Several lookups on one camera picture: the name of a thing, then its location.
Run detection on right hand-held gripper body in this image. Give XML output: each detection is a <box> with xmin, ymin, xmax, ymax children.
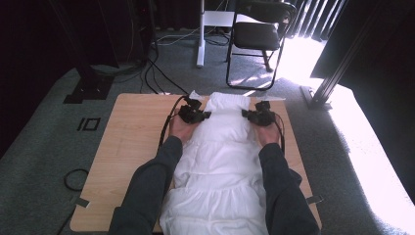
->
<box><xmin>254</xmin><ymin>95</ymin><xmax>287</xmax><ymax>127</ymax></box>

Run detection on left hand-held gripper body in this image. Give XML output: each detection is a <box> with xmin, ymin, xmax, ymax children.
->
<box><xmin>177</xmin><ymin>90</ymin><xmax>206</xmax><ymax>125</ymax></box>

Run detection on white skirt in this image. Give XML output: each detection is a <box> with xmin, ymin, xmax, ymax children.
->
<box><xmin>159</xmin><ymin>91</ymin><xmax>270</xmax><ymax>235</ymax></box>

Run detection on person's left hand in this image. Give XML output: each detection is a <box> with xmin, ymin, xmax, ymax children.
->
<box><xmin>168</xmin><ymin>109</ymin><xmax>198</xmax><ymax>145</ymax></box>

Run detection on person's right hand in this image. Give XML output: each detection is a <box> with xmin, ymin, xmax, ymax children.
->
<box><xmin>254</xmin><ymin>114</ymin><xmax>282</xmax><ymax>147</ymax></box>

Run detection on metal profile stand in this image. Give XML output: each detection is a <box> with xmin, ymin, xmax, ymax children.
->
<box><xmin>300</xmin><ymin>19</ymin><xmax>375</xmax><ymax>111</ymax></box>

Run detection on black folding chair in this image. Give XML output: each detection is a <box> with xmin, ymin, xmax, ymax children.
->
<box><xmin>225</xmin><ymin>0</ymin><xmax>298</xmax><ymax>91</ymax></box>

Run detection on black stand with base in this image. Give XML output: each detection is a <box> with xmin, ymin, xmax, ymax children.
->
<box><xmin>48</xmin><ymin>0</ymin><xmax>115</xmax><ymax>105</ymax></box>

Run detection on dark pleated curtain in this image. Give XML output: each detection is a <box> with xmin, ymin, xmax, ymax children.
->
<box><xmin>287</xmin><ymin>0</ymin><xmax>348</xmax><ymax>42</ymax></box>

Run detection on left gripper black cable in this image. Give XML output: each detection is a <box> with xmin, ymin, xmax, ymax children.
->
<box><xmin>158</xmin><ymin>95</ymin><xmax>189</xmax><ymax>152</ymax></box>

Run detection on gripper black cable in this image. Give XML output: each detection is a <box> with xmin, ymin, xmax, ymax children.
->
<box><xmin>273</xmin><ymin>112</ymin><xmax>287</xmax><ymax>155</ymax></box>
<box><xmin>158</xmin><ymin>95</ymin><xmax>189</xmax><ymax>152</ymax></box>

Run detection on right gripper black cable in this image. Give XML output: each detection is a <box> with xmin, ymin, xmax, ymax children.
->
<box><xmin>273</xmin><ymin>112</ymin><xmax>287</xmax><ymax>155</ymax></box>

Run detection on black floor cables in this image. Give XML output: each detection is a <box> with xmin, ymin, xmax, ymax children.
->
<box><xmin>140</xmin><ymin>28</ymin><xmax>190</xmax><ymax>96</ymax></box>

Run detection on white desk frame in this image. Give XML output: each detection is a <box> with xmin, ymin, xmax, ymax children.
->
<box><xmin>196</xmin><ymin>0</ymin><xmax>250</xmax><ymax>69</ymax></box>

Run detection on white floor cables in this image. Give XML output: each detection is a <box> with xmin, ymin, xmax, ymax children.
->
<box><xmin>156</xmin><ymin>26</ymin><xmax>201</xmax><ymax>46</ymax></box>

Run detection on black cable loop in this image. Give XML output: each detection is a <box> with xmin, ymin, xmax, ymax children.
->
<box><xmin>63</xmin><ymin>168</ymin><xmax>90</xmax><ymax>192</ymax></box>

